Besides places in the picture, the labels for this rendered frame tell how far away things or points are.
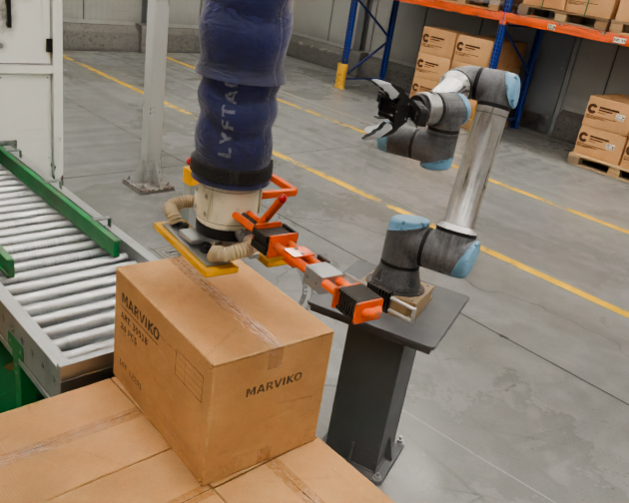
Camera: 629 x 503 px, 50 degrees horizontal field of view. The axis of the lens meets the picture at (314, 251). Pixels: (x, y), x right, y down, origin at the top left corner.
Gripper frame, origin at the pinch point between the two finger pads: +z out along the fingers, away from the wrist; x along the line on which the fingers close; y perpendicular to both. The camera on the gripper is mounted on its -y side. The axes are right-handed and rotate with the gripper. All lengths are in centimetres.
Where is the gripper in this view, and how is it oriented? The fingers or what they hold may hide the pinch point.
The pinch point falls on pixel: (367, 111)
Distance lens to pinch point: 173.5
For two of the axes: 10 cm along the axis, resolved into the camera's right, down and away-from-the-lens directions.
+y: -5.7, -4.1, 7.1
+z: -8.1, 1.3, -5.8
